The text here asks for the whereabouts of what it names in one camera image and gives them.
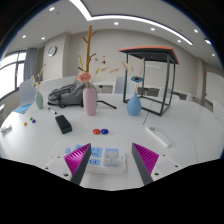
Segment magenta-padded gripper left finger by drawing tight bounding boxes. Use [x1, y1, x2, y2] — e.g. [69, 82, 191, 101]
[42, 143, 93, 186]

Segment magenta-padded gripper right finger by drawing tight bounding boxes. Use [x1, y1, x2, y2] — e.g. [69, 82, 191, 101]
[131, 142, 183, 186]

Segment white power strip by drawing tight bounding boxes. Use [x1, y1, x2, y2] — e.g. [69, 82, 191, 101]
[49, 141, 128, 175]

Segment white remote control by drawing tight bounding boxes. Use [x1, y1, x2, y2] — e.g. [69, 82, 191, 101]
[144, 125, 173, 149]

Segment black rectangular case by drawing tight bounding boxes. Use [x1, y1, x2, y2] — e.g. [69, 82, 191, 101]
[54, 114, 73, 135]

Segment blue vase with flowers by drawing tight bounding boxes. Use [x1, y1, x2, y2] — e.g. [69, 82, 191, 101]
[119, 58, 147, 117]

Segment pink vase with flowers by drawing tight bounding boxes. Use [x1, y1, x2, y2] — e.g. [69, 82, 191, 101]
[76, 54, 120, 117]

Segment grey backpack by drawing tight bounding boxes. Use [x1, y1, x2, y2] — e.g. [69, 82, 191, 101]
[47, 82, 118, 110]

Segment green vase with dried stems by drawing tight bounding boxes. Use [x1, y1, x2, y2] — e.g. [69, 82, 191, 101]
[31, 63, 47, 110]

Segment blue seat cushion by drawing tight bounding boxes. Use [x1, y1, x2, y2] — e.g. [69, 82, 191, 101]
[13, 103, 33, 115]

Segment small white stapler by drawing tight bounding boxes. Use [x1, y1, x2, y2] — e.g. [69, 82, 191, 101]
[0, 124, 13, 135]

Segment white chair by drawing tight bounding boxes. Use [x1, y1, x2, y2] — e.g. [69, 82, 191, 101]
[112, 76, 128, 95]
[18, 78, 38, 107]

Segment grey curtain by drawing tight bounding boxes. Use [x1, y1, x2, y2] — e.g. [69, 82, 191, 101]
[23, 47, 38, 82]

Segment window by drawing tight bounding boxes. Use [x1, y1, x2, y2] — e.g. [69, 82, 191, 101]
[0, 50, 27, 100]

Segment black-framed side table, orange top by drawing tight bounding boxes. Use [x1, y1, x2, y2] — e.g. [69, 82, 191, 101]
[117, 45, 180, 117]

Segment wooden tree coat rack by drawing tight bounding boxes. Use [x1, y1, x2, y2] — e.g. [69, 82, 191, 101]
[77, 24, 98, 74]

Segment recessed ceiling spot lights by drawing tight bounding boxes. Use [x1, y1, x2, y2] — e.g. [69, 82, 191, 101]
[19, 4, 218, 58]

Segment curved ceiling light strip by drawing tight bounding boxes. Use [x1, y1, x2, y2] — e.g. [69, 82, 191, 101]
[68, 0, 194, 47]

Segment round wall clock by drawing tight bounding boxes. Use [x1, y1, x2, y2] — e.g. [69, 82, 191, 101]
[47, 45, 58, 57]

